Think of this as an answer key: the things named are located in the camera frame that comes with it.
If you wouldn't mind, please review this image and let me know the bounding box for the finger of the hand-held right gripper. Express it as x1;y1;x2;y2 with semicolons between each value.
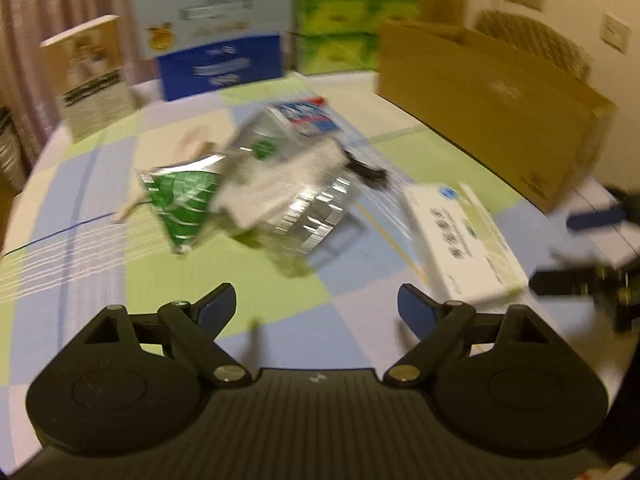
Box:
566;187;640;233
529;266;603;300

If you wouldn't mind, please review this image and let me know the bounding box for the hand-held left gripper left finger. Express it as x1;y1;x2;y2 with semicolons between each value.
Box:
55;282;252;388

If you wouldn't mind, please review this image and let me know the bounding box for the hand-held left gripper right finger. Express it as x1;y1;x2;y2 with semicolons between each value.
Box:
382;283;577;388

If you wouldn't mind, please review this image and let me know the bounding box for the white medicine box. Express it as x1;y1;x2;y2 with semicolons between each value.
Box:
402;182;529;307

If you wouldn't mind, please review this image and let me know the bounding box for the silver green foil bag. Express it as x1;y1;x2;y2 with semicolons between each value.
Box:
140;109;357;279

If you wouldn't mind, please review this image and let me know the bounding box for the brown cardboard box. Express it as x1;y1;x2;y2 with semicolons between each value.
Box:
376;20;619;214

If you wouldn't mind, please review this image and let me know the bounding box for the blue white tissue packet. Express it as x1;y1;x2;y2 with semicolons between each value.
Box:
267;97;342;139

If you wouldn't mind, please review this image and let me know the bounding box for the plaid cloth desktop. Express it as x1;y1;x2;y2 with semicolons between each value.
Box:
0;70;640;463

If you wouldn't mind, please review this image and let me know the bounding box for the small black clip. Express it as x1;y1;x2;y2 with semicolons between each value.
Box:
345;147;389;189

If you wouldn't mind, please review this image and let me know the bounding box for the white plastic spoon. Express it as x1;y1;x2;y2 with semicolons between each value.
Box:
114;127;217;225

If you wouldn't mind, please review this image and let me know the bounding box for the quilted chair back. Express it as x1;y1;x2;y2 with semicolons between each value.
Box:
474;9;594;83

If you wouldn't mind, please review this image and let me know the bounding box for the beige printed box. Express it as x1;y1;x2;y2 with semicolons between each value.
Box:
40;15;144;142

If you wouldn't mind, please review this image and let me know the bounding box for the blue white milk carton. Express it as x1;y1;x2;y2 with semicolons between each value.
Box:
131;0;294;103

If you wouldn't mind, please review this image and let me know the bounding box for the green printed carton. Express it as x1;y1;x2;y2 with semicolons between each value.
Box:
295;0;424;76

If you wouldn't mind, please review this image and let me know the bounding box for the pink curtain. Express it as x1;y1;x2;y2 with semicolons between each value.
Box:
0;0;168;126

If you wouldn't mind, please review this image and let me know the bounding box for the white wall switch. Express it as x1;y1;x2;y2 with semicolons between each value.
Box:
600;12;632;54

